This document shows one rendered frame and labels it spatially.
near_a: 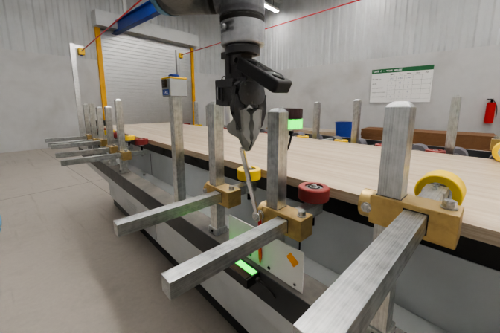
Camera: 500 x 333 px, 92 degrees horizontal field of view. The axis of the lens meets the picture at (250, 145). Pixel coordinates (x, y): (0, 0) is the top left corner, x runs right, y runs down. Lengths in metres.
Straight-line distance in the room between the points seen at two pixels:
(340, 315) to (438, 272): 0.52
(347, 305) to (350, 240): 0.55
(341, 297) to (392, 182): 0.25
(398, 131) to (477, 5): 7.52
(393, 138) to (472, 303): 0.43
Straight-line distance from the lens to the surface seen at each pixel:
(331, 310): 0.24
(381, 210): 0.46
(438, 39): 7.77
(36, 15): 8.47
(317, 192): 0.63
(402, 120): 0.43
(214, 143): 0.74
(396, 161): 0.44
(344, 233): 0.78
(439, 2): 7.98
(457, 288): 0.75
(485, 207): 0.74
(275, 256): 0.65
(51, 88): 8.22
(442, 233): 0.45
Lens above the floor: 1.12
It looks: 10 degrees down
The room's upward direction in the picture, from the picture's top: straight up
